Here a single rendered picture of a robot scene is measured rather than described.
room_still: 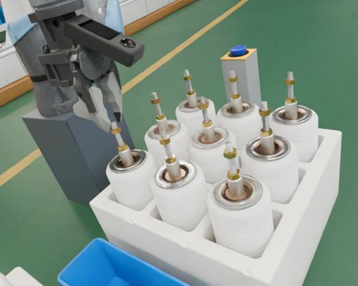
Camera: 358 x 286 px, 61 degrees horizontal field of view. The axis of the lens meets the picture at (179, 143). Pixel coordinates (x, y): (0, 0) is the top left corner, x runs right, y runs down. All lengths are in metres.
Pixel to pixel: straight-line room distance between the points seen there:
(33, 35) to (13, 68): 1.65
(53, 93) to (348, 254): 0.73
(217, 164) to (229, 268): 0.20
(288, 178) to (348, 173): 0.37
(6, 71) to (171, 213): 2.01
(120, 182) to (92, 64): 0.22
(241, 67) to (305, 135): 0.27
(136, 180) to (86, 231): 0.35
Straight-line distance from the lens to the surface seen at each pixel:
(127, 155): 0.59
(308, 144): 0.64
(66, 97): 0.81
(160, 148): 0.64
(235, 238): 0.48
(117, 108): 0.57
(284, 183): 0.55
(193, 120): 0.72
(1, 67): 2.39
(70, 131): 0.78
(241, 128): 0.66
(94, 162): 0.84
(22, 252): 0.96
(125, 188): 0.59
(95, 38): 0.48
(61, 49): 0.54
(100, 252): 0.70
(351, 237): 0.75
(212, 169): 0.59
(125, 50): 0.46
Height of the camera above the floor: 0.57
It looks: 31 degrees down
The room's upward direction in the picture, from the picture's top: 15 degrees counter-clockwise
